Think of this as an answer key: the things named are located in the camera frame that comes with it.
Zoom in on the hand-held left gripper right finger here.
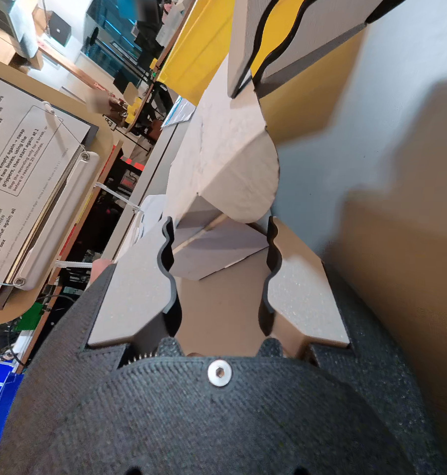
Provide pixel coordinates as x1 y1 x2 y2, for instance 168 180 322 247
258 216 351 358

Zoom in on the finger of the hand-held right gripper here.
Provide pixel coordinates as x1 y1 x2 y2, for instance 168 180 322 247
252 0 387 99
227 0 283 99

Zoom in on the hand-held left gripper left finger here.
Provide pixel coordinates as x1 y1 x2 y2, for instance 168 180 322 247
86 216 182 355

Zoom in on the yellow plastic bin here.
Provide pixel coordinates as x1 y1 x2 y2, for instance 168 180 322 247
157 0 309 108

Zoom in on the white cardboard mailer box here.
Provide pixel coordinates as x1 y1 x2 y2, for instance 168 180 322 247
164 56 281 281

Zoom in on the blue plastic bin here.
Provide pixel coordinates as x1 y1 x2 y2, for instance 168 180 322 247
0 362 24 475

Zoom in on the grey desk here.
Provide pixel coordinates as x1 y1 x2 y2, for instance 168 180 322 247
112 0 447 446

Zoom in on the person's left hand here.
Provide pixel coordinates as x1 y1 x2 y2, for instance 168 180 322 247
90 259 114 287

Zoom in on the blue white paper leaflet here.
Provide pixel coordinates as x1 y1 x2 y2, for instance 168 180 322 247
160 97 196 128

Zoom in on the white document stand wooden board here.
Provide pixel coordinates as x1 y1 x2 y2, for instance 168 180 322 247
0 59 165 327

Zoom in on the printed instruction sheet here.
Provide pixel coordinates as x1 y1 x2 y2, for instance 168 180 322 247
0 72 92 294

